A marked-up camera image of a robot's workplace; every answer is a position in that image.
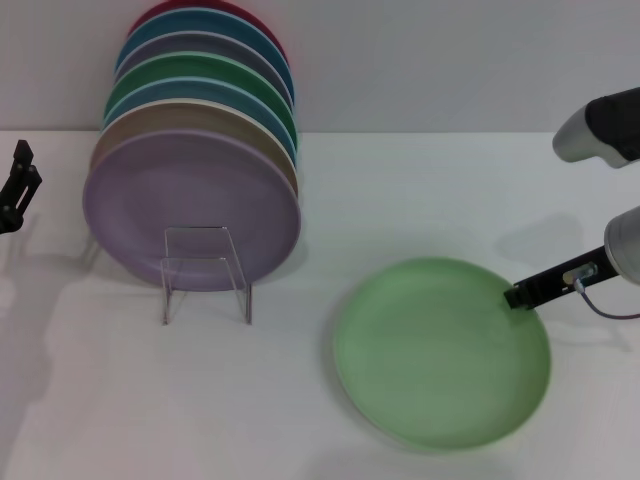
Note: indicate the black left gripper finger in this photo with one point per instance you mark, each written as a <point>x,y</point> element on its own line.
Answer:
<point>20,192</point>

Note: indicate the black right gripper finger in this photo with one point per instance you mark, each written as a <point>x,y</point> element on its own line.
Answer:
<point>545,286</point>

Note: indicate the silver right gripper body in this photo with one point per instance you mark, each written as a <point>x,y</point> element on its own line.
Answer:
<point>627,245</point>

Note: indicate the light green round plate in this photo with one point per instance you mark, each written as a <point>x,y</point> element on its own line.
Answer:
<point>440,360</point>

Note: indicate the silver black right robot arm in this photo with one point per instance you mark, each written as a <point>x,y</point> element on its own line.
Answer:
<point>607,122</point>

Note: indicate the lavender round plate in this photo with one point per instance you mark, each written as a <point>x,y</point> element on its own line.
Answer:
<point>145,200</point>

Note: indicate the beige round plate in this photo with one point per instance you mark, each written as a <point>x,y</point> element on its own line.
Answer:
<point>200,117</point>

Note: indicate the light blue round plate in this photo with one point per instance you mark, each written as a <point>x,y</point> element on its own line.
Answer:
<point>200,90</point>

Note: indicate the dark green round plate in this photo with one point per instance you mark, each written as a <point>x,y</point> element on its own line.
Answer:
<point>200,67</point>

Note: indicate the crimson round plate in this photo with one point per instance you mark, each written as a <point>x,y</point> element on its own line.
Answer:
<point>150,12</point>

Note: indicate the grey purple round plate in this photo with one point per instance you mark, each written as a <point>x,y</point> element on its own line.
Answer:
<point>200,42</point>

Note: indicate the clear acrylic plate rack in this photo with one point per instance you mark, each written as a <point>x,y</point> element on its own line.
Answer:
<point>239,285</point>

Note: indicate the teal blue round plate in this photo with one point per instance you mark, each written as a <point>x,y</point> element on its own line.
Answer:
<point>200,22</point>

